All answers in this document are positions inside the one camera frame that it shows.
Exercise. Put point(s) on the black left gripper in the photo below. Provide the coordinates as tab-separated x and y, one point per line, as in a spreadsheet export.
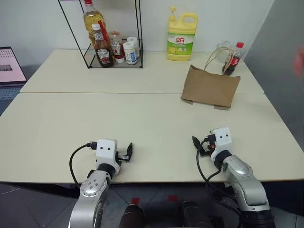
123	158

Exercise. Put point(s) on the person's bare hand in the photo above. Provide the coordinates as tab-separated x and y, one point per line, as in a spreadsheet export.
299	63

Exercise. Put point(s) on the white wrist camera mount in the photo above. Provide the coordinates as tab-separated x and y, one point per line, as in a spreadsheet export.
222	139
105	148

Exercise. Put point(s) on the cola bottle red cap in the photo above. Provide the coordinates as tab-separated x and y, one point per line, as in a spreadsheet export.
237	59

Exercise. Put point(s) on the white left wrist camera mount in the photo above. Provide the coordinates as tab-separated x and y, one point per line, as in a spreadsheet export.
105	148

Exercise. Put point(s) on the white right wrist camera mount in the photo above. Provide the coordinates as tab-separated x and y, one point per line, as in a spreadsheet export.
222	139

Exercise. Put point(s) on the squeeze ketchup bottle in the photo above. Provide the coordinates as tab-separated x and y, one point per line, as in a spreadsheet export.
116	48

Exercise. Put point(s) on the open laptop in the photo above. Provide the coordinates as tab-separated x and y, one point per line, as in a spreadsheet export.
9	69

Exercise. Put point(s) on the yellow detergent bottle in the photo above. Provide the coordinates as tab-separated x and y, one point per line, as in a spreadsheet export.
180	42

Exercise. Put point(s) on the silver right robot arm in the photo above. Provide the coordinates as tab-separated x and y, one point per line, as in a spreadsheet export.
244	180

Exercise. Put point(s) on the white jar blue label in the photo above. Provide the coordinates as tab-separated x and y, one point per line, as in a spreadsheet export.
134	40
130	55

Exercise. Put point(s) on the dark rounded shape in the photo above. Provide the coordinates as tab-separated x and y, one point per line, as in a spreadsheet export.
131	217
197	215

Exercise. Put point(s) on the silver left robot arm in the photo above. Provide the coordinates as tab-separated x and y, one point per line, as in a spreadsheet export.
92	185

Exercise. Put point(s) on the tall glass ketchup bottle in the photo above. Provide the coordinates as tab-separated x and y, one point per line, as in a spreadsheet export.
103	54

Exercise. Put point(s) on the red floor tape mark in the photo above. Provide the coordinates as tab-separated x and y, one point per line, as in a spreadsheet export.
173	198
135	201

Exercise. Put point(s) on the cooking oil bottle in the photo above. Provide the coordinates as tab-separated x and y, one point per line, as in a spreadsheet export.
93	19

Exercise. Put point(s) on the clear plastic container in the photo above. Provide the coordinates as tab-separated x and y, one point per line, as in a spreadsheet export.
224	45

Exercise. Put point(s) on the brown paper bag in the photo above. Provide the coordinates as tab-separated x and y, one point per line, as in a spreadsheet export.
209	88

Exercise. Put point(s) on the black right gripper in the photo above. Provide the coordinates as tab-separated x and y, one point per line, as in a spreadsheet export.
207	148

